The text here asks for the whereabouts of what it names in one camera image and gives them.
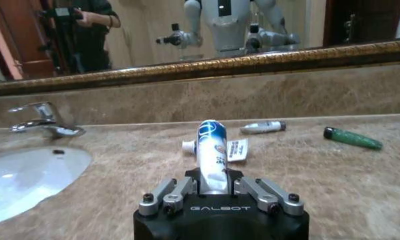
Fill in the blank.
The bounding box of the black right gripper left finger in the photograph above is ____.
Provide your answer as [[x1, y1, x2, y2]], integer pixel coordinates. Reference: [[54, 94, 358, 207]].
[[138, 168, 202, 217]]

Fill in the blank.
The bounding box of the green lighter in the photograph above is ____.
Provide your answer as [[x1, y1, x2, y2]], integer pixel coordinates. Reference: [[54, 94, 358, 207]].
[[322, 126, 384, 151]]

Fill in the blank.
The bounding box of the gold-framed wall mirror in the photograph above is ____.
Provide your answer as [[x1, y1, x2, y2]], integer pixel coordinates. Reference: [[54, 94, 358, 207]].
[[0, 0, 400, 98]]

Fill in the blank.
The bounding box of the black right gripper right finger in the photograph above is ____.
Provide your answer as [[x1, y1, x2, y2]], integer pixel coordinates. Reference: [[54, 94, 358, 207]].
[[225, 168, 305, 216]]

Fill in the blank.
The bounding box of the white-capped flat tube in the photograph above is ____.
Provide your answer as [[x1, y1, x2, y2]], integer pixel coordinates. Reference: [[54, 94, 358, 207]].
[[181, 138, 250, 163]]

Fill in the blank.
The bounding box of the white ceramic sink basin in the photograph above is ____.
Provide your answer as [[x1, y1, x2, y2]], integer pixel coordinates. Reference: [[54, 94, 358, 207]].
[[0, 146, 94, 227]]

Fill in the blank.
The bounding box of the white and blue toothpaste tube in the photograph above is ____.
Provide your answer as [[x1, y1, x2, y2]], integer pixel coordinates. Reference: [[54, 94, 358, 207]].
[[194, 119, 230, 195]]

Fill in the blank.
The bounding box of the chrome sink faucet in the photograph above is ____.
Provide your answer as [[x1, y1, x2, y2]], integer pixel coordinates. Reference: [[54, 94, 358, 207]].
[[6, 101, 86, 139]]

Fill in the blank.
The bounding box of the small grey dark-capped bottle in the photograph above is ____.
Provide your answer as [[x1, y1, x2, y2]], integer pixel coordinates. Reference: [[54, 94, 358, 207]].
[[238, 120, 286, 135]]

